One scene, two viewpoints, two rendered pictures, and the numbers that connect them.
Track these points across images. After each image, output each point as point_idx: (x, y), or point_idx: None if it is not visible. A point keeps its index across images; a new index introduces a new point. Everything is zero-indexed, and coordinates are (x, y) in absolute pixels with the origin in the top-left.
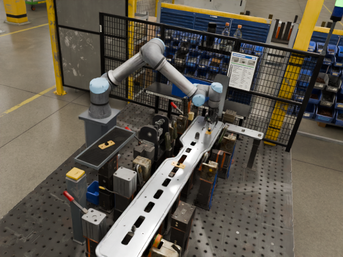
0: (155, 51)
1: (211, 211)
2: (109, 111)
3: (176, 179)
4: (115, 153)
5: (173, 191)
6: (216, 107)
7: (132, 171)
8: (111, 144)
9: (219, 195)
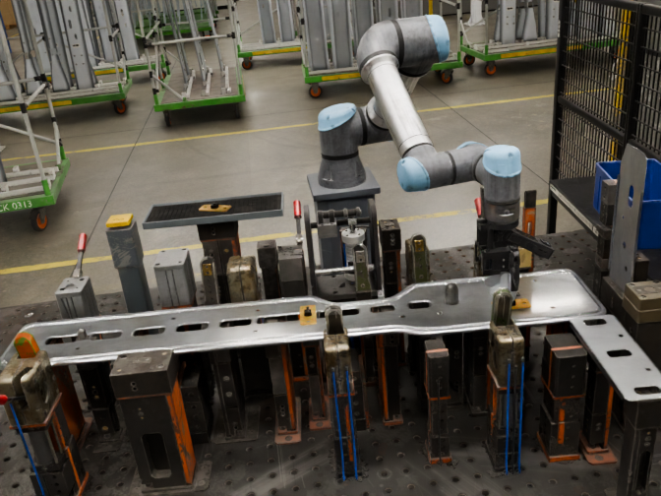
0: (368, 37)
1: (338, 487)
2: (343, 177)
3: (254, 330)
4: (200, 223)
5: (210, 340)
6: (493, 221)
7: (183, 259)
8: (218, 210)
9: (417, 482)
